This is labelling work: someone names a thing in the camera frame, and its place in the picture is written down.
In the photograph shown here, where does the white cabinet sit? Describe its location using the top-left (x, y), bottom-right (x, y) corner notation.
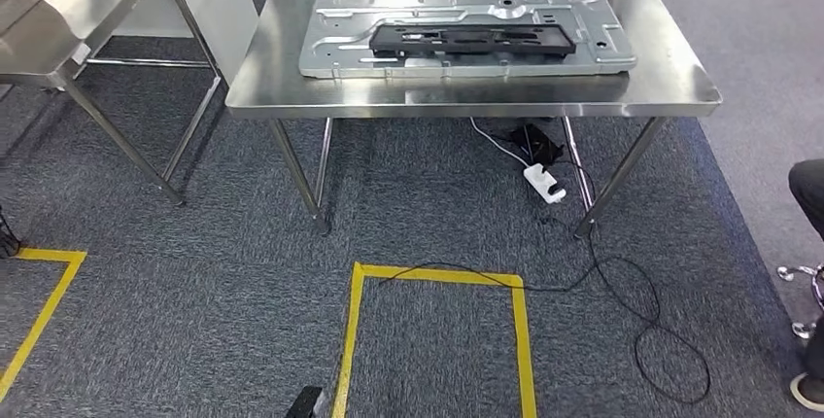
top-left (112, 0), bottom-right (260, 85)

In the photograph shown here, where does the stamped grey metal plate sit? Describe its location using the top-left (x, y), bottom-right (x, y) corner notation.
top-left (297, 0), bottom-right (638, 80)

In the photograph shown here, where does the black floor cable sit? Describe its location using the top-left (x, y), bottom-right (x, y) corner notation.
top-left (376, 144), bottom-right (712, 405)

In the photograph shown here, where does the yellow floor tape outline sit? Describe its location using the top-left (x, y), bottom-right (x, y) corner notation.
top-left (331, 261), bottom-right (538, 418)
top-left (0, 247), bottom-right (88, 403)

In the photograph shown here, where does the black plastic frame part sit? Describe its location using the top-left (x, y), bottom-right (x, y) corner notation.
top-left (368, 22), bottom-right (577, 60)

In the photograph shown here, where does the standing black robot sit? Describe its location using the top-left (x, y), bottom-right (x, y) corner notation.
top-left (0, 205), bottom-right (21, 260)

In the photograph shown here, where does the black robot left leg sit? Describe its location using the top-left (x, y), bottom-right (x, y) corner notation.
top-left (285, 386), bottom-right (326, 418)

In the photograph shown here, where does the chrome chair base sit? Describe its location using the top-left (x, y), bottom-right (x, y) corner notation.
top-left (776, 263), bottom-right (824, 340)

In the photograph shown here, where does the white power cable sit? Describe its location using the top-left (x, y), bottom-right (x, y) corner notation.
top-left (469, 117), bottom-right (531, 169)

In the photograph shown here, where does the stainless steel side table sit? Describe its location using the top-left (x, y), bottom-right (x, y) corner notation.
top-left (0, 0), bottom-right (223, 207)

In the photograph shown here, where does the stainless steel workbench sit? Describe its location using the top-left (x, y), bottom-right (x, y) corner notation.
top-left (224, 0), bottom-right (724, 239)

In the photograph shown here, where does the black power adapter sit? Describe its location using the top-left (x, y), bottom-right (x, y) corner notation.
top-left (508, 122), bottom-right (565, 168)

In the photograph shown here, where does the white power strip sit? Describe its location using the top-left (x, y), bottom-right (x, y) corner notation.
top-left (522, 163), bottom-right (567, 205)

